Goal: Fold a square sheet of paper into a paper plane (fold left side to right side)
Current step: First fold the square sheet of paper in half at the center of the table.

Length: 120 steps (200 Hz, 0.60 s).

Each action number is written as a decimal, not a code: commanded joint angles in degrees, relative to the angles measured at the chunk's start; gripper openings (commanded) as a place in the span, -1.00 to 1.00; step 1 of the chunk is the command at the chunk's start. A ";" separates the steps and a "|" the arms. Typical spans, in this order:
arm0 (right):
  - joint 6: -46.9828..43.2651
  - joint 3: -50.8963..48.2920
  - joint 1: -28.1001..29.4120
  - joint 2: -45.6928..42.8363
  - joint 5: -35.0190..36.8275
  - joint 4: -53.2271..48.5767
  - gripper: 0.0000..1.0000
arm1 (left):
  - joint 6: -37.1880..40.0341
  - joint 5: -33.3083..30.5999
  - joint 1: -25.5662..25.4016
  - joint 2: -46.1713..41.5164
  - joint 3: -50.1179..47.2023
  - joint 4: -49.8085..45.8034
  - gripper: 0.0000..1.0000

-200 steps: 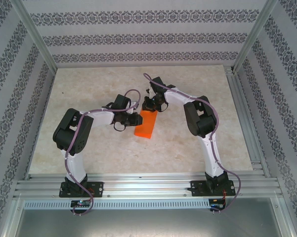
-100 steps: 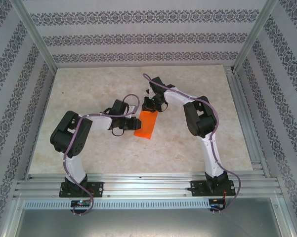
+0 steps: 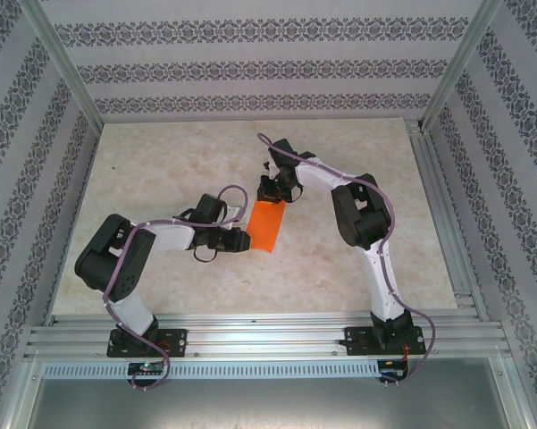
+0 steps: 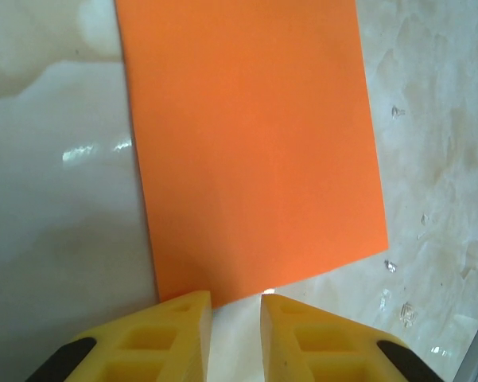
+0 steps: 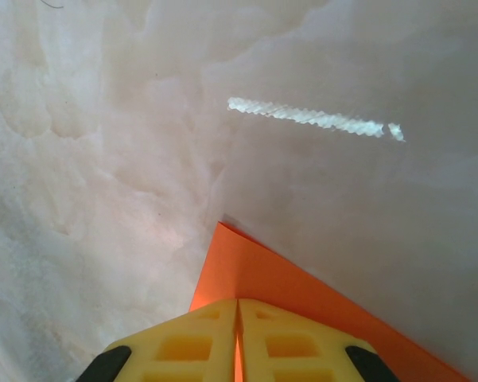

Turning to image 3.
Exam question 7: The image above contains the orange cloth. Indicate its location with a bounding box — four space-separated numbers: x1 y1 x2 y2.
245 199 288 254

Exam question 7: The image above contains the grey metal sheet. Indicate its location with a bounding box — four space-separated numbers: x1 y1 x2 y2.
6 357 537 429

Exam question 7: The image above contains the left gripper black cable loop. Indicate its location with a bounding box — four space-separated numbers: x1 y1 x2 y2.
192 247 221 264

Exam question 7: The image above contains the aluminium mounting rail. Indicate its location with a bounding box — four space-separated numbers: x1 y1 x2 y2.
24 312 508 358

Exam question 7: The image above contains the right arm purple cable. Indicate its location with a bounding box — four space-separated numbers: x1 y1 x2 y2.
256 131 439 385

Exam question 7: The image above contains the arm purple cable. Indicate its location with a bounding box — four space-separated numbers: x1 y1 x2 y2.
256 131 439 385
103 184 251 390

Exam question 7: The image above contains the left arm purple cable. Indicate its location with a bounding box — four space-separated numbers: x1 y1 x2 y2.
103 184 251 390

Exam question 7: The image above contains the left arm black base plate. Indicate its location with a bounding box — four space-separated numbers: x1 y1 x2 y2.
106 329 189 358

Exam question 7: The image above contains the slotted grey cable duct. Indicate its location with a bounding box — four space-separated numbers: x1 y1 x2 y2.
42 360 381 379

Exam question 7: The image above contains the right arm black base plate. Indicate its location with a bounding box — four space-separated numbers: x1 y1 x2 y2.
344 325 425 358

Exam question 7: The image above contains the aluminium side rail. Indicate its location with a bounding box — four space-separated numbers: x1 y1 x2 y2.
405 119 491 321

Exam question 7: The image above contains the aluminium frame post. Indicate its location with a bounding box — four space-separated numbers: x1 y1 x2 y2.
421 0 505 131
20 0 105 130

